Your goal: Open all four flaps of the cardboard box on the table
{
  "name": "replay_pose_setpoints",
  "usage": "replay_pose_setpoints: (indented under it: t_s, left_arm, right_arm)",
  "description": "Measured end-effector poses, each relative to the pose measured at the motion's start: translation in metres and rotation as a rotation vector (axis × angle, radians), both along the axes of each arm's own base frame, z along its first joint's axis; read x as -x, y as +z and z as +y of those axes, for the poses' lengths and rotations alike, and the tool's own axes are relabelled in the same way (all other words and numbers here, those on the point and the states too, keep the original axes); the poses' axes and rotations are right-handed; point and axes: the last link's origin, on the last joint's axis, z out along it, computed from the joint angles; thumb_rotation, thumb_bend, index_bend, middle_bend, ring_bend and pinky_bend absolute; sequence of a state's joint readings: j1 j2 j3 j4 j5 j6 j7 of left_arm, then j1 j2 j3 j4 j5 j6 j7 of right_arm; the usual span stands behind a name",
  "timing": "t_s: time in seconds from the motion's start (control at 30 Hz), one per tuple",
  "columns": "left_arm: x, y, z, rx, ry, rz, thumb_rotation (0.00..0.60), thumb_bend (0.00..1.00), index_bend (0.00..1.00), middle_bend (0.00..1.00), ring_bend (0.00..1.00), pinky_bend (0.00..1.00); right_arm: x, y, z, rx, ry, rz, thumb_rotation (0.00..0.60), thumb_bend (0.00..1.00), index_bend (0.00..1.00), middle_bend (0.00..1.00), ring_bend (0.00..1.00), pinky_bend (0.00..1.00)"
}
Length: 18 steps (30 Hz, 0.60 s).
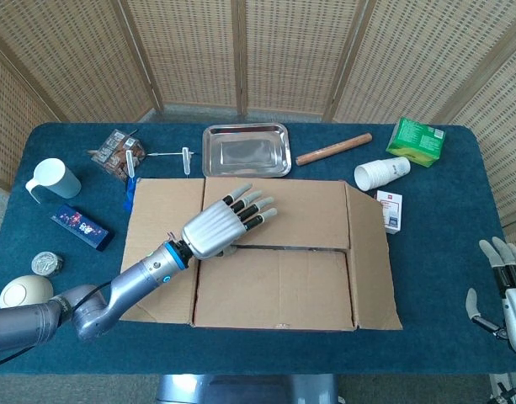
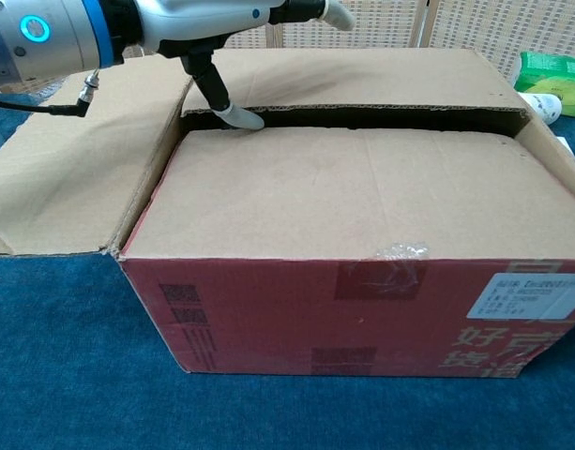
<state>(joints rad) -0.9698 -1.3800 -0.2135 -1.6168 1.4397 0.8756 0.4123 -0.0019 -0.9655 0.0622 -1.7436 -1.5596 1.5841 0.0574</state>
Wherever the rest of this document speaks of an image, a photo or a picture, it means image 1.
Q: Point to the wooden rolling pin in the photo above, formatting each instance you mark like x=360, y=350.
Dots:
x=333, y=149

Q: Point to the cream round bowl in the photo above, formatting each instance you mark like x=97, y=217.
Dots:
x=24, y=290

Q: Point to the stainless steel tray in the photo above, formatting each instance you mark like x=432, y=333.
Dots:
x=245, y=149

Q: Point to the teal blue table cover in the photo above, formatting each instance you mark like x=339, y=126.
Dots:
x=430, y=294

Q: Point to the clear bag of nuts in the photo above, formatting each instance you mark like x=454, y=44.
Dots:
x=114, y=153

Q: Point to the woven bamboo folding screen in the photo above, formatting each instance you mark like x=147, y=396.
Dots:
x=283, y=54

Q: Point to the dark blue printed box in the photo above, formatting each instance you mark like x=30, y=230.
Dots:
x=83, y=227

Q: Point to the stack of white paper cups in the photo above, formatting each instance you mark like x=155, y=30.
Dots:
x=379, y=172

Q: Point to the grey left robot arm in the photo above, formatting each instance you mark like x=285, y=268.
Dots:
x=135, y=278

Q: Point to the thin bent metal rod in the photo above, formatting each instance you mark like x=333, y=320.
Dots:
x=165, y=154

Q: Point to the blue fleece cloth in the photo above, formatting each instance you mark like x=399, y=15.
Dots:
x=130, y=198

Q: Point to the small white red-printed box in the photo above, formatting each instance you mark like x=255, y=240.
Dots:
x=392, y=210

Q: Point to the white plastic dropper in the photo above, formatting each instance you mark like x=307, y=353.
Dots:
x=186, y=162
x=130, y=162

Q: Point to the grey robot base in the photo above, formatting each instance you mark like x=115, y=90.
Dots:
x=240, y=389

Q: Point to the pale blue plastic mug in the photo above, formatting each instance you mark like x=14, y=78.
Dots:
x=55, y=179

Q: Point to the green tissue pack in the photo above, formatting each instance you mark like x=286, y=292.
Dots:
x=415, y=139

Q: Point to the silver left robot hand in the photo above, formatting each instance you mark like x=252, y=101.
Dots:
x=213, y=227

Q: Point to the crumpled silver foil ball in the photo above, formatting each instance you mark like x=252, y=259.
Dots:
x=47, y=264

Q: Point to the brown cardboard box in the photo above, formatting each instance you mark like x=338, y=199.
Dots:
x=283, y=286

